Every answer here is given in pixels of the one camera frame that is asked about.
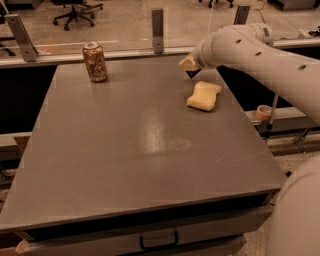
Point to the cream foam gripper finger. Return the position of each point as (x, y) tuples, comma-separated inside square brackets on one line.
[(188, 63)]

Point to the black rxbar chocolate wrapper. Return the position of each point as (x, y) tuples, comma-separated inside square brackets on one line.
[(192, 74)]

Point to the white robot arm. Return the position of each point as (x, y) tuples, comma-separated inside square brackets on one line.
[(295, 221)]

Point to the yellow sponge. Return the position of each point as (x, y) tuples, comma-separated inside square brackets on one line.
[(204, 96)]

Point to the orange soda can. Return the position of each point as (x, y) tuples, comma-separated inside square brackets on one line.
[(95, 63)]

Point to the black office chair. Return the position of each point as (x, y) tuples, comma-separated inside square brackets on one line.
[(80, 9)]

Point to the middle metal bracket post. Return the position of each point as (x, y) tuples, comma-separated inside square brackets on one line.
[(157, 30)]

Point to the metal bracket post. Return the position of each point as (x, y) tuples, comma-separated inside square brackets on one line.
[(242, 14), (157, 30), (27, 50)]

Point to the right metal bracket post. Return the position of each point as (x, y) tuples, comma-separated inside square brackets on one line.
[(242, 14)]

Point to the left metal bracket post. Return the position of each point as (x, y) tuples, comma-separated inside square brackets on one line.
[(27, 50)]

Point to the grey drawer with black handle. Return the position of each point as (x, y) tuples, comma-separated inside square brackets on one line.
[(221, 235)]

